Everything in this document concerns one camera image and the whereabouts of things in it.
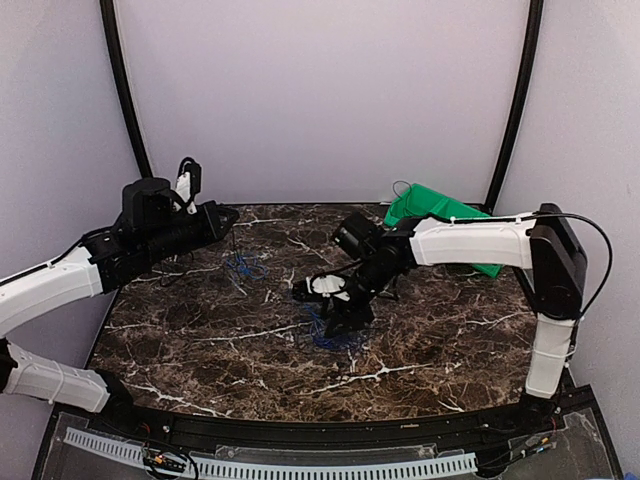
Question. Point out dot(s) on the black frame post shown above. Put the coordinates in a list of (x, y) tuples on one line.
[(123, 89), (516, 111)]

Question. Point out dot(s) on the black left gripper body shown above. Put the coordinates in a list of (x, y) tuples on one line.
[(207, 232)]

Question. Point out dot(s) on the green plastic bin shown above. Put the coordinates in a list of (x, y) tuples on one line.
[(491, 270), (411, 200), (448, 208)]

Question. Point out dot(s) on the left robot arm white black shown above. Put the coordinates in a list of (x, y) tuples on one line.
[(156, 222)]

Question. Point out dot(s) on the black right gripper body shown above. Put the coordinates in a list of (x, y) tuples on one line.
[(351, 313)]

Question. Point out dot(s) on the green plastic bin right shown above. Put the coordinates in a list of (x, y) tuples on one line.
[(491, 270)]

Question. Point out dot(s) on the black front rail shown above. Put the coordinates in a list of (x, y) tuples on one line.
[(485, 429)]

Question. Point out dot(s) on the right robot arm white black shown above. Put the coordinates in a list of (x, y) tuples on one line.
[(541, 243)]

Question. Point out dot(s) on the black frame post left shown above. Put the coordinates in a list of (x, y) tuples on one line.
[(123, 89)]

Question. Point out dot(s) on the white slotted cable duct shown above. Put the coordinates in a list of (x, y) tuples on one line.
[(260, 463)]

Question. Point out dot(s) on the green plastic bin left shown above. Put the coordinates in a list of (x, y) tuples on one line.
[(411, 200)]

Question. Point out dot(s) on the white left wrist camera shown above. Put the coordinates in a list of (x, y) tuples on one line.
[(188, 185)]

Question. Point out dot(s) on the black frame post right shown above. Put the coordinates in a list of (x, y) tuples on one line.
[(516, 111)]

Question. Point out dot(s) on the green plastic bin middle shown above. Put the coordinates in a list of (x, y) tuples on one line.
[(448, 208)]

